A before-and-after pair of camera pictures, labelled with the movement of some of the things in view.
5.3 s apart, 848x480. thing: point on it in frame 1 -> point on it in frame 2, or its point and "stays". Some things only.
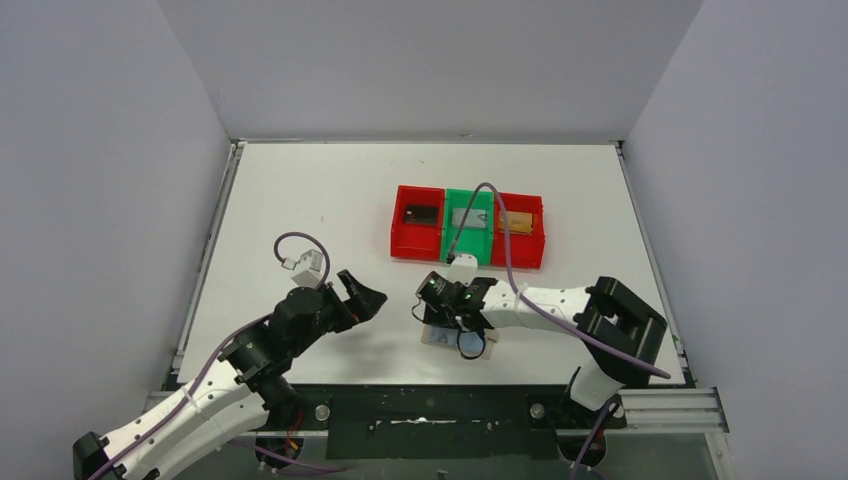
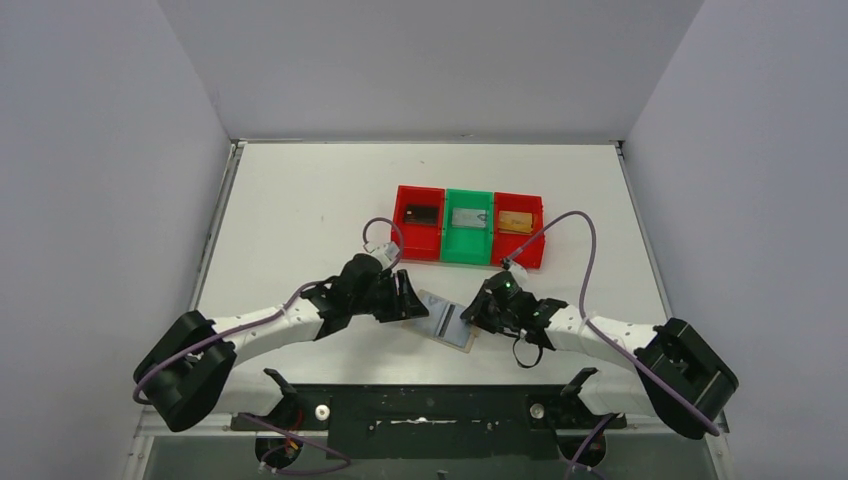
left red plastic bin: (417, 223) stays
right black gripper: (437, 316) -> (477, 314)
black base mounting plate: (440, 422) stays
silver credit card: (476, 218) stays
